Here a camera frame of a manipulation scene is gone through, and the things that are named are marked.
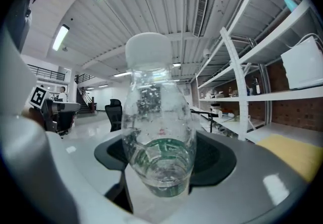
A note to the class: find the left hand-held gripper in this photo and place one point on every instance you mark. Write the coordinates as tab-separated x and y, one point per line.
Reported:
39	97

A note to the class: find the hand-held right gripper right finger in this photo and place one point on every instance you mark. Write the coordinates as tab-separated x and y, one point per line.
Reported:
252	167

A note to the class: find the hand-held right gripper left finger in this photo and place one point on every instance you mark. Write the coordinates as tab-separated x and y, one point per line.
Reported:
83	152

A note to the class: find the clear plastic trash bottle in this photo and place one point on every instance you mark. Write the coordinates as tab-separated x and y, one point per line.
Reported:
159	117

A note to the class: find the yellow padded envelope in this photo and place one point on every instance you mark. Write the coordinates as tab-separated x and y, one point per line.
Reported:
295	152

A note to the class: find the black staircase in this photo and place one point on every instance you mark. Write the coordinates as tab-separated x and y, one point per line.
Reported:
85	99

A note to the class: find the black office chair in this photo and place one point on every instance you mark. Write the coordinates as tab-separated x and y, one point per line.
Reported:
114	114

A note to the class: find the white metal shelf rack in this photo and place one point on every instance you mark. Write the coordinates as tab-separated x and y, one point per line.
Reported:
277	95

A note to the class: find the white box appliance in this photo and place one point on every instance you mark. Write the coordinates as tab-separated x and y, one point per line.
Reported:
302	66

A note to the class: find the ceiling air vent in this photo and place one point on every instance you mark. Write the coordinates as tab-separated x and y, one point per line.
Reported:
201	8

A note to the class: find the teal roll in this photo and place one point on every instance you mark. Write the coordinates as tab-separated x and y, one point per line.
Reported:
289	2

